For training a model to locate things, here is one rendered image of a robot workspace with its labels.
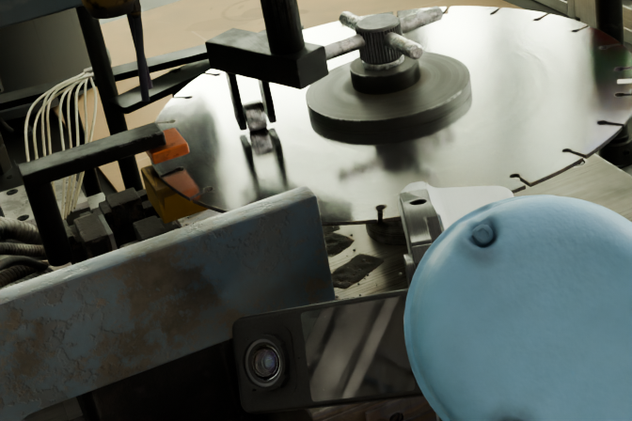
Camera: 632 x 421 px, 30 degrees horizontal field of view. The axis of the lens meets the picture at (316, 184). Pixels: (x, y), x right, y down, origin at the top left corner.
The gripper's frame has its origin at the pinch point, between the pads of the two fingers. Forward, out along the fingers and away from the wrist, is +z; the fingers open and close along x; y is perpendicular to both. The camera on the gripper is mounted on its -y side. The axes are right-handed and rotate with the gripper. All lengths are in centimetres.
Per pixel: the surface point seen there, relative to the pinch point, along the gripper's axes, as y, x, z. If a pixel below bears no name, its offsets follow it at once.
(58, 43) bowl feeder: -35, 38, 67
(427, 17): 3.8, 19.7, 9.9
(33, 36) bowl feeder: -37, 39, 64
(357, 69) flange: -1.3, 17.1, 9.8
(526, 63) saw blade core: 10.1, 16.1, 12.9
